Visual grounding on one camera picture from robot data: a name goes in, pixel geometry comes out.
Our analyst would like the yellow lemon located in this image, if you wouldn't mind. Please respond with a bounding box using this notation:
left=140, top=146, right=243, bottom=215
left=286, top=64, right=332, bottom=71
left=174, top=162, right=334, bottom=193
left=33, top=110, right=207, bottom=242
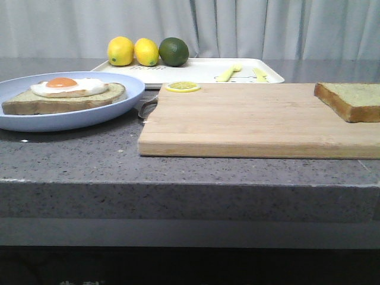
left=107, top=36, right=134, bottom=67
left=134, top=38, right=159, bottom=67

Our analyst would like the white rectangular tray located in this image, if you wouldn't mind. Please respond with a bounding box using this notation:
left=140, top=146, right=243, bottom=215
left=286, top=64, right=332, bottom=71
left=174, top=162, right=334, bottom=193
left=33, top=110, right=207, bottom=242
left=93, top=58, right=284, bottom=89

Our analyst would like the wooden cutting board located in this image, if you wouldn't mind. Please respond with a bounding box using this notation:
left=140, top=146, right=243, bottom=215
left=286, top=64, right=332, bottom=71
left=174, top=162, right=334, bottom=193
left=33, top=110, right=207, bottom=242
left=138, top=83, right=379, bottom=159

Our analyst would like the metal cutting board handle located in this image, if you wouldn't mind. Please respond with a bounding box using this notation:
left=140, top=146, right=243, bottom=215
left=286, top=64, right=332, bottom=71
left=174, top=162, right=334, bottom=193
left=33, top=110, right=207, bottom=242
left=138, top=96, right=158, bottom=120

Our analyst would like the yellow plastic knife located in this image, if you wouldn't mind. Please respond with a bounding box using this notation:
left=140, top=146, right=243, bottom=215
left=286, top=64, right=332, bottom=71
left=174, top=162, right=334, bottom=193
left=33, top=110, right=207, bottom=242
left=253, top=68, right=269, bottom=83

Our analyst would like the right yellow lemon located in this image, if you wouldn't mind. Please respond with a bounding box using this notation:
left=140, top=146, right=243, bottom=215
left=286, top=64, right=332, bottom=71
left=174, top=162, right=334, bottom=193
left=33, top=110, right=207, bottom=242
left=134, top=38, right=159, bottom=67

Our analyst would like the fried egg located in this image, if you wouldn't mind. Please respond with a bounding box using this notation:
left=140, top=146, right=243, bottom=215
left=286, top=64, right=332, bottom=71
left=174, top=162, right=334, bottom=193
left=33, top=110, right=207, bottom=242
left=30, top=77, right=109, bottom=98

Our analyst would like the green lime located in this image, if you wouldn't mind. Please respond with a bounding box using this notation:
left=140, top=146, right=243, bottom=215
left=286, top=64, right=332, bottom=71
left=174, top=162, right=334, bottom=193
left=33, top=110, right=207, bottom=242
left=159, top=37, right=189, bottom=67

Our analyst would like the yellow plastic fork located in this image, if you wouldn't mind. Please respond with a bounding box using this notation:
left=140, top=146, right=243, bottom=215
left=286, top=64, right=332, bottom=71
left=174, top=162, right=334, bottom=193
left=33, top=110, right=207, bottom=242
left=216, top=64, right=242, bottom=83

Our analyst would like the bread slice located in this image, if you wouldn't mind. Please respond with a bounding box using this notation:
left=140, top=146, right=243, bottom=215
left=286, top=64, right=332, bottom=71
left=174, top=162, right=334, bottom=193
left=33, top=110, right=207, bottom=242
left=314, top=83, right=379, bottom=123
left=2, top=83, right=126, bottom=115

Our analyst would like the white curtain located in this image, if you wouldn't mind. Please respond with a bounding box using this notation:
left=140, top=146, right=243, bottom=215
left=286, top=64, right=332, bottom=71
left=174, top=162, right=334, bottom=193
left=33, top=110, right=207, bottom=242
left=1, top=1, right=379, bottom=60

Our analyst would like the lemon slice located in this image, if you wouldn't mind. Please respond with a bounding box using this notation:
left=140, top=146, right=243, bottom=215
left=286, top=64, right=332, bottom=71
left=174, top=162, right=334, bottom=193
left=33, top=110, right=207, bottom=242
left=165, top=81, right=201, bottom=93

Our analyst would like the light blue round plate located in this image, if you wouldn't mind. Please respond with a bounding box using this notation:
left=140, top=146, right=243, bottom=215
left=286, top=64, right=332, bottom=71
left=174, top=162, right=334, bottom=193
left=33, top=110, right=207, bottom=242
left=1, top=71, right=145, bottom=132

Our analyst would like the left yellow lemon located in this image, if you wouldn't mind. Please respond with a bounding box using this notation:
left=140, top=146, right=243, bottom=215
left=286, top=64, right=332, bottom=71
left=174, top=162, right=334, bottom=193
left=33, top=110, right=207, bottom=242
left=107, top=36, right=134, bottom=67

